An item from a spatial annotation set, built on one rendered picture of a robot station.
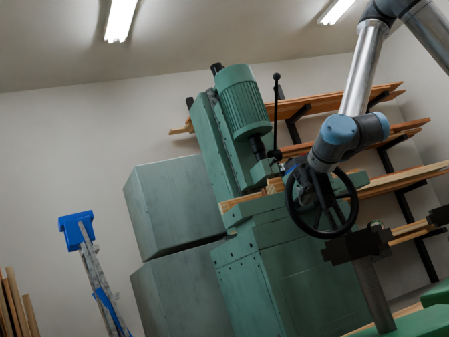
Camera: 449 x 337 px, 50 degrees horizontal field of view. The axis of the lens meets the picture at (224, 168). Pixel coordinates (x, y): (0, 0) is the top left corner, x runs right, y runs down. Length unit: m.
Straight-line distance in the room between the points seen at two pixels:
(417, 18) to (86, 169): 3.13
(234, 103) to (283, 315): 0.89
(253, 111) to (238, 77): 0.17
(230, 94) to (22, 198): 2.48
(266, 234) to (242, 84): 0.67
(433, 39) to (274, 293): 1.02
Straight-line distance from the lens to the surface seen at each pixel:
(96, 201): 4.17
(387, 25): 1.85
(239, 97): 2.06
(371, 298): 0.32
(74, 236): 2.34
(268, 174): 2.00
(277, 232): 1.82
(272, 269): 1.78
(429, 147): 5.77
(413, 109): 5.84
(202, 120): 2.32
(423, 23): 1.78
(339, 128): 1.35
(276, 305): 1.78
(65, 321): 4.01
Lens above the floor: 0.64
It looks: 13 degrees up
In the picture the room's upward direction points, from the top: 18 degrees counter-clockwise
